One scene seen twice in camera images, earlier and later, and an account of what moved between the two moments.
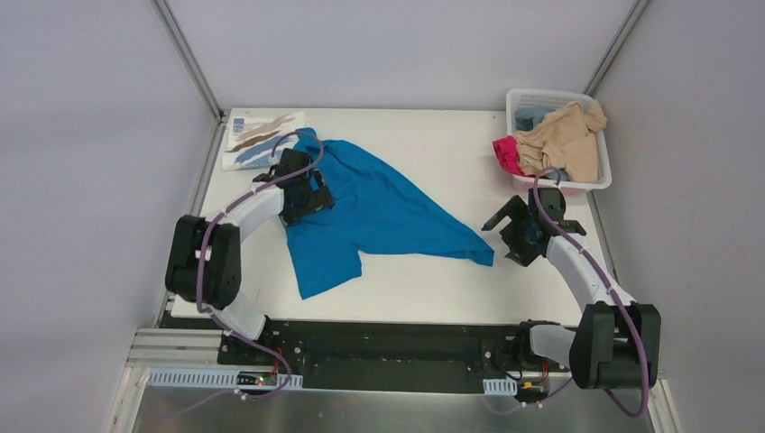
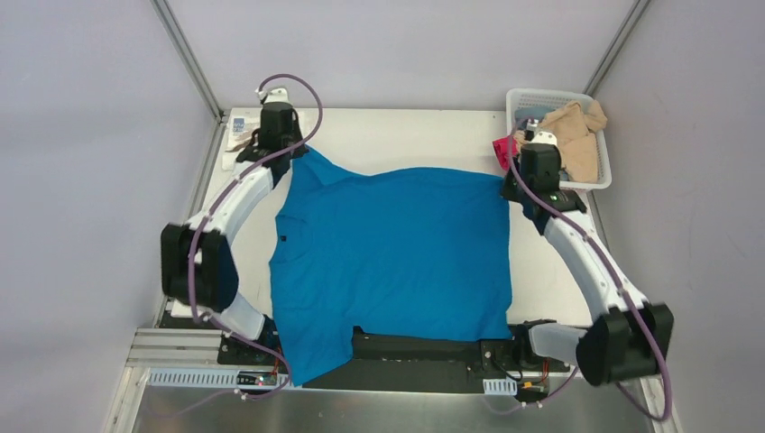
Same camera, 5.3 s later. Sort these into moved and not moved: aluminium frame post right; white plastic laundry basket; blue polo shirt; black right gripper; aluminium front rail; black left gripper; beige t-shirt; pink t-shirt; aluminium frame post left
Moved: blue polo shirt; black right gripper; black left gripper
Not moved: pink t-shirt; aluminium frame post right; white plastic laundry basket; aluminium frame post left; aluminium front rail; beige t-shirt
